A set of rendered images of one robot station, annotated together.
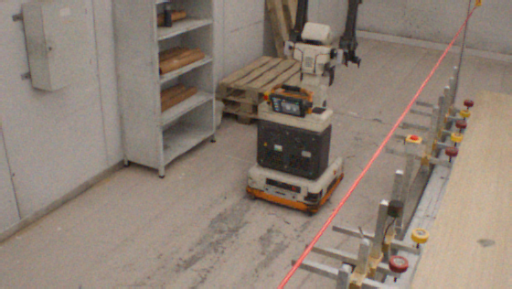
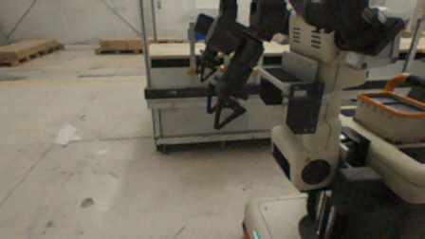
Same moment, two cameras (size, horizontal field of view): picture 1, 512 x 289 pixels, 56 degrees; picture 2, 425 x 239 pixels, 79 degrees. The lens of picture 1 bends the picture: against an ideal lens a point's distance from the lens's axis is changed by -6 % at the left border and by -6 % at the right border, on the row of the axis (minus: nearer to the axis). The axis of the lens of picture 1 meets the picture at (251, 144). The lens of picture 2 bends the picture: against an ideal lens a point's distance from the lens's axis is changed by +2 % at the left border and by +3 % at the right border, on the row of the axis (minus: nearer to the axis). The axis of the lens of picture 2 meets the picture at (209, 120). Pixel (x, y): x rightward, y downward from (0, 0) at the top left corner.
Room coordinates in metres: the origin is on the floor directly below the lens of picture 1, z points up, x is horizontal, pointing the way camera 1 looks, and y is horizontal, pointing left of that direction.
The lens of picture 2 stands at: (4.70, -0.01, 1.24)
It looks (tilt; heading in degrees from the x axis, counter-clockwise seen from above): 24 degrees down; 235
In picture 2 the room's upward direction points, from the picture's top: straight up
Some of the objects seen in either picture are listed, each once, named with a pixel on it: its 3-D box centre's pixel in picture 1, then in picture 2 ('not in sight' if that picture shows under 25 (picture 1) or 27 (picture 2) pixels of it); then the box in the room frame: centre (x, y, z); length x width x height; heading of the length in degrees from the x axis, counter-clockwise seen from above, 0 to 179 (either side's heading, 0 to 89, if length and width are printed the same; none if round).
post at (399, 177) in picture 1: (392, 215); not in sight; (1.95, -0.66, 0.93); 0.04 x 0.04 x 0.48; 62
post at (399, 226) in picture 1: (404, 191); (412, 49); (2.18, -0.78, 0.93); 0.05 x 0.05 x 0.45; 62
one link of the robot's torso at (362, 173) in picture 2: not in sight; (318, 174); (3.92, -0.41, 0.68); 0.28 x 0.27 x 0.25; 62
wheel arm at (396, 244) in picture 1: (376, 239); not in sight; (1.94, -0.60, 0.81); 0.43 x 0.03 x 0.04; 62
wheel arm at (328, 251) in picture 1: (352, 259); not in sight; (1.73, -0.45, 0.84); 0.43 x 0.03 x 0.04; 62
